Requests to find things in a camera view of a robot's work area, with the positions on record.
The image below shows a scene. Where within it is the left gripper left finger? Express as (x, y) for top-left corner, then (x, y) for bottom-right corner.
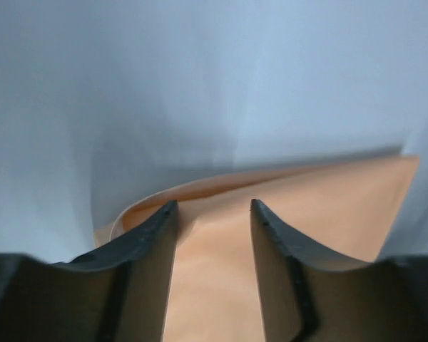
(0, 201), (178, 341)

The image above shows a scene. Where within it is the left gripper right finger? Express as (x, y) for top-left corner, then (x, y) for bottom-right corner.
(250, 199), (428, 341)

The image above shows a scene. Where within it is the peach cloth napkin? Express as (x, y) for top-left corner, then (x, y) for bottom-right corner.
(93, 155), (419, 341)

